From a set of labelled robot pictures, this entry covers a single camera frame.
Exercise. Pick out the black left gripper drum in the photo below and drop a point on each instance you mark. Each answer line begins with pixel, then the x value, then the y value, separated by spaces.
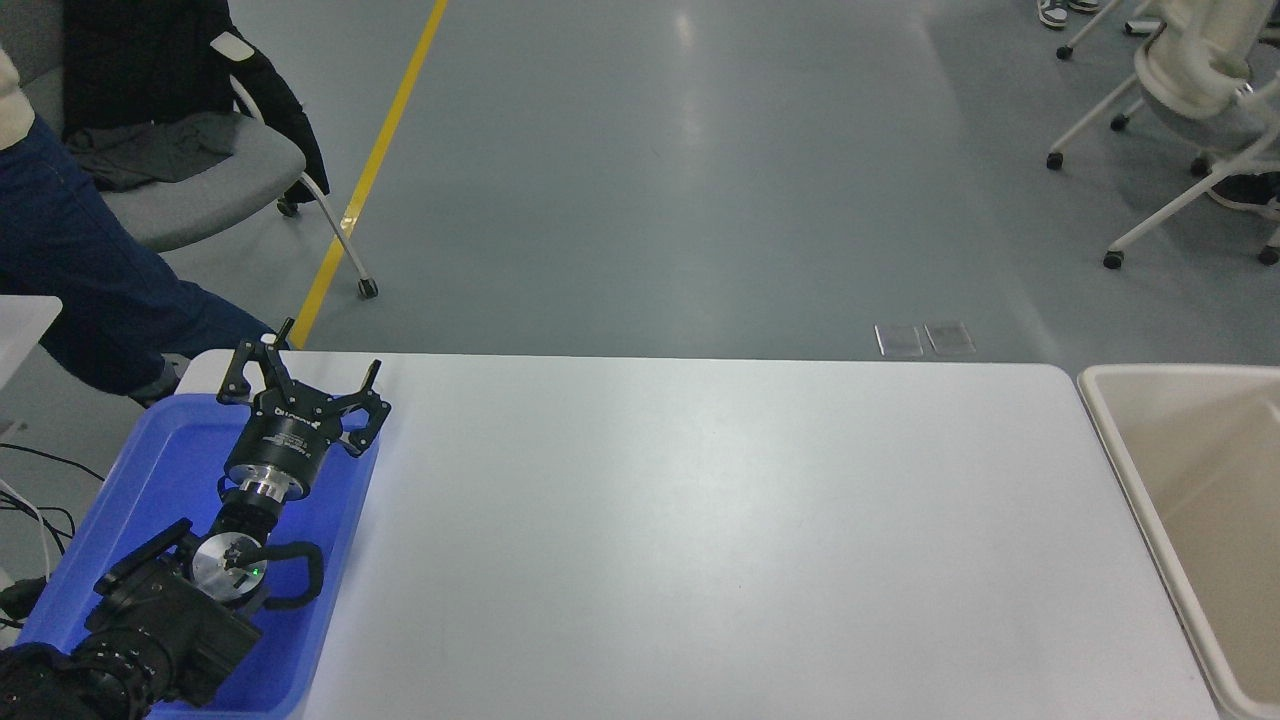
pixel 280 440

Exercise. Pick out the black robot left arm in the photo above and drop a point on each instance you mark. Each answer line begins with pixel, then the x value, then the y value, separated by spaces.
pixel 150 620

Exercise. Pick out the blue plastic tray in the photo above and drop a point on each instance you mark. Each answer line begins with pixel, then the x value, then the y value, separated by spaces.
pixel 170 470

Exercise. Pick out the grey chair with white legs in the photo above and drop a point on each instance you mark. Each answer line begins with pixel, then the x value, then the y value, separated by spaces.
pixel 230 190

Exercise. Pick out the person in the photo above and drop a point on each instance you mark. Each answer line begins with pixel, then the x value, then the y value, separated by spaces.
pixel 70 270

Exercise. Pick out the small white table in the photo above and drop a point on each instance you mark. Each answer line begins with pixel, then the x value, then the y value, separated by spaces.
pixel 25 330

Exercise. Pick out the dark grey cloth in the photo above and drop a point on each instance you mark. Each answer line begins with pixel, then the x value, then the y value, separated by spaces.
pixel 150 150

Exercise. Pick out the black jacket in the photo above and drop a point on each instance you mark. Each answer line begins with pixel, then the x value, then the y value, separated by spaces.
pixel 150 50

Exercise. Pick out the clear floor plate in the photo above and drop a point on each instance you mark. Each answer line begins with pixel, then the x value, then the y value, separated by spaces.
pixel 898 340
pixel 950 338

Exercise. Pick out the white rolling chair legs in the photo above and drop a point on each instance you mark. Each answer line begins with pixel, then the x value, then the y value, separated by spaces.
pixel 1095 25

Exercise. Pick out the large pale bin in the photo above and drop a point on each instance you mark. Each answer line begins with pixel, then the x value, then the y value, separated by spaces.
pixel 1200 480

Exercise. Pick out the white office chair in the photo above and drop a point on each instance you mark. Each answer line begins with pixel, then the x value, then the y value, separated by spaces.
pixel 1190 80

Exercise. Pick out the person's black shoe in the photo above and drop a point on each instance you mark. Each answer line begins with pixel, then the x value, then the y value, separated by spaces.
pixel 1245 192

